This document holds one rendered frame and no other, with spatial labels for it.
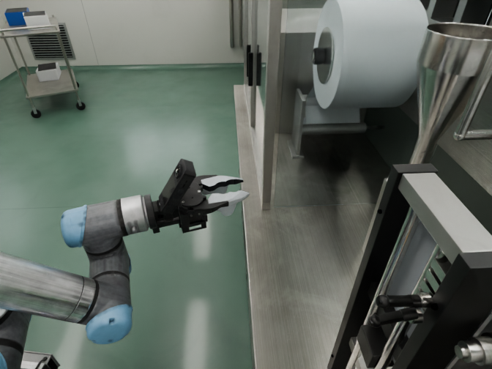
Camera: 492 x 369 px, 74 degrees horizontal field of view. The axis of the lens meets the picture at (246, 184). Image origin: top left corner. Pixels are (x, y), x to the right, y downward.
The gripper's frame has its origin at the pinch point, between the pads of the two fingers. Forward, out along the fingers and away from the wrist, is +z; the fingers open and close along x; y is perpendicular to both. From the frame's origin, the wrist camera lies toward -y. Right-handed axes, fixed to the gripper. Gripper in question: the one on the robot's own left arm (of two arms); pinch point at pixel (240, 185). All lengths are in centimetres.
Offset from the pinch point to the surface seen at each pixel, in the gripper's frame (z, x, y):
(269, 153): 17.9, -24.0, 13.7
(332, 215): 38, -11, 35
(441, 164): 69, -6, 15
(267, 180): 17.7, -22.6, 23.9
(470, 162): 66, 3, 6
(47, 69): -114, -391, 139
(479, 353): 9.1, 44.5, -16.8
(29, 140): -131, -281, 164
